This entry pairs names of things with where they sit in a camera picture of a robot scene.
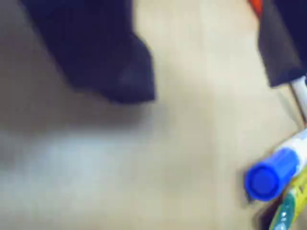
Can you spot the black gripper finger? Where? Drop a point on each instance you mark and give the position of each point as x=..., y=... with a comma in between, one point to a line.
x=283, y=48
x=96, y=48

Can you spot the yellow plastic packet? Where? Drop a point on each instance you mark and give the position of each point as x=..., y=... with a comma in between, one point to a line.
x=290, y=206

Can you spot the red capped white marker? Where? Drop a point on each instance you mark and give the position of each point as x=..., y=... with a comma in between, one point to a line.
x=301, y=95

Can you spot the blue capped white marker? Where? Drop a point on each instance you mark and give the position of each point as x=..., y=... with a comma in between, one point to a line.
x=271, y=177

